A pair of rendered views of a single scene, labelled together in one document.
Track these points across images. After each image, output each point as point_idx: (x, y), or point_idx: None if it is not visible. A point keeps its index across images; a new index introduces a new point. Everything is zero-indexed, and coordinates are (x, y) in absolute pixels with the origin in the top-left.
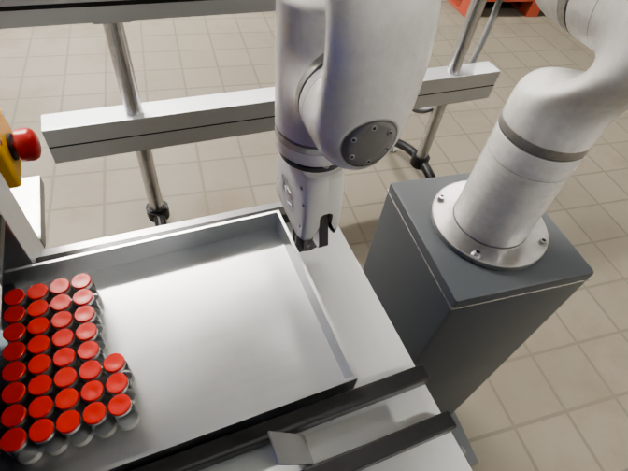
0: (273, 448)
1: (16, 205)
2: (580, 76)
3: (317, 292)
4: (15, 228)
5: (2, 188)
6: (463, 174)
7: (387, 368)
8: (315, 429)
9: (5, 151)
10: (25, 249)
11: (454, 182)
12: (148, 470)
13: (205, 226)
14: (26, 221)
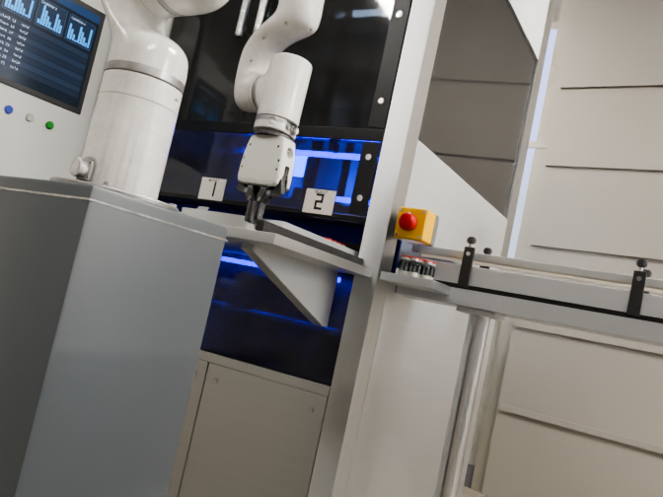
0: (203, 206)
1: (382, 235)
2: (164, 34)
3: (225, 213)
4: (366, 232)
5: (381, 218)
6: (155, 204)
7: None
8: None
9: (400, 214)
10: (361, 245)
11: (164, 202)
12: None
13: (311, 233)
14: (380, 248)
